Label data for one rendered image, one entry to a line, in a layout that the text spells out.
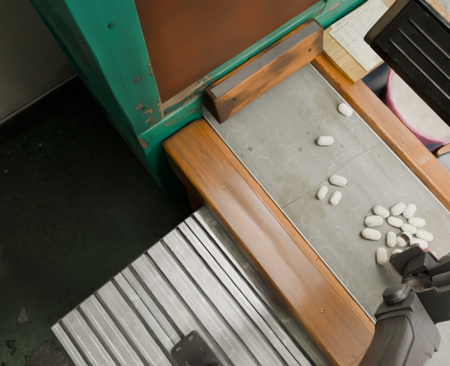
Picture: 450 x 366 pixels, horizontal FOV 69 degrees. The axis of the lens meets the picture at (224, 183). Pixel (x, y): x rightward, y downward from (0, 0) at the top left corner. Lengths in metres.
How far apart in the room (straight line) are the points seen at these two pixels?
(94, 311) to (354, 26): 0.90
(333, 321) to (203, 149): 0.44
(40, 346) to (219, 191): 1.12
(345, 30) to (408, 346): 0.70
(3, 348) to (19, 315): 0.13
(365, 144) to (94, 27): 0.63
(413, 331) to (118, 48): 0.53
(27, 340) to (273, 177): 1.22
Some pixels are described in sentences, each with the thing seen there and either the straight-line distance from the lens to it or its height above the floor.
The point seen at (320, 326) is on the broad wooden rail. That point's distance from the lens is 0.71.
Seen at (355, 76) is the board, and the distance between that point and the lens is 0.86.
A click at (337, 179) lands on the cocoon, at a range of 0.76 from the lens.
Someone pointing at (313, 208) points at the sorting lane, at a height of 0.74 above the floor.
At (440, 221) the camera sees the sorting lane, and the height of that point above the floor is 0.74.
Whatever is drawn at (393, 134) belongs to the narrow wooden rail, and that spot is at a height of 0.76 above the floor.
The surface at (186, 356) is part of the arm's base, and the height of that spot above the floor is 0.68.
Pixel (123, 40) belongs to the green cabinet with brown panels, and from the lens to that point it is 0.45.
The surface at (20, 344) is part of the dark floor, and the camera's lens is 1.63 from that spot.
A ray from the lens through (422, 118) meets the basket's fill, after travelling 0.95.
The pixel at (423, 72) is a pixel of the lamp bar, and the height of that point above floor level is 1.07.
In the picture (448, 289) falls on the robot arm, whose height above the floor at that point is 0.95.
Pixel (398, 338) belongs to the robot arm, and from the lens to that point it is 0.50.
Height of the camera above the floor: 1.44
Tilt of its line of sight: 75 degrees down
